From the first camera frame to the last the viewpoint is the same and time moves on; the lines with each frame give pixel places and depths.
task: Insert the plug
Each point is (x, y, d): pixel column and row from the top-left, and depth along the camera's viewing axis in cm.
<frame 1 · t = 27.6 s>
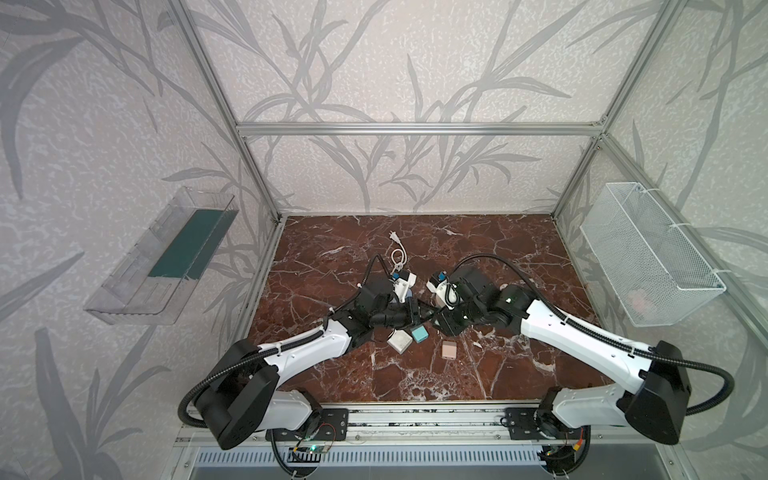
left hand: (440, 308, 75), fingers closed
right hand: (436, 309, 78), fingers open
white plug of blue strip: (394, 236, 114), point 2 cm above the table
white cube adapter: (400, 340, 87), point 3 cm above the table
teal cube adapter: (420, 334, 89), point 3 cm above the table
pink cube adapter: (449, 350, 86), point 2 cm above the table

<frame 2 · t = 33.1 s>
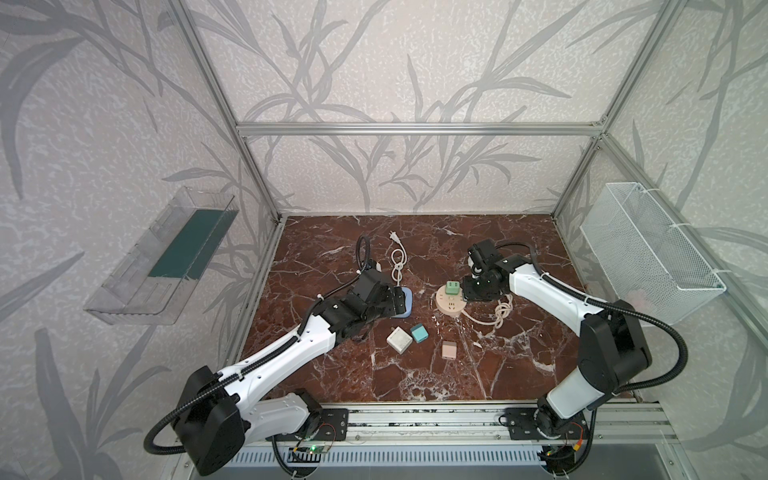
left hand: (399, 290, 80), fingers open
right hand: (467, 285, 90), fingers closed
pink round power strip: (450, 305, 95), point 3 cm above the table
light green cube adapter: (452, 287, 94), point 7 cm above the table
the other named things where they were.

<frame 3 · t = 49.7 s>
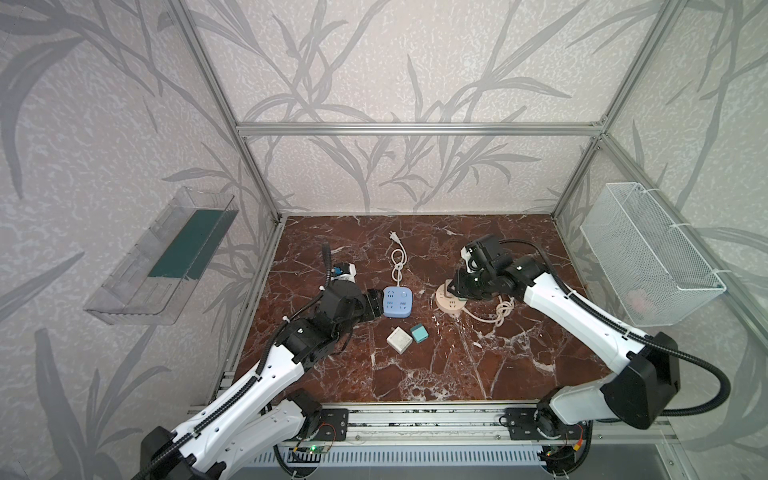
left hand: (380, 288, 76), fingers open
right hand: (449, 280, 80), fingers open
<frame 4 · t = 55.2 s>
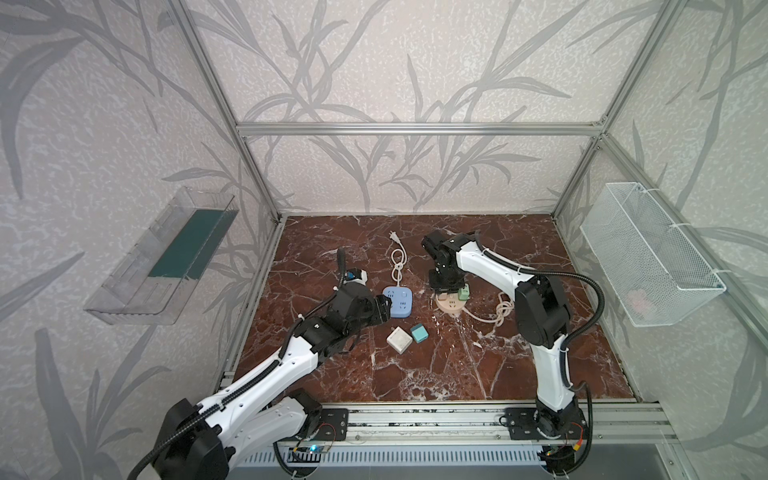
left hand: (388, 295, 80), fingers open
right hand: (439, 286, 95), fingers open
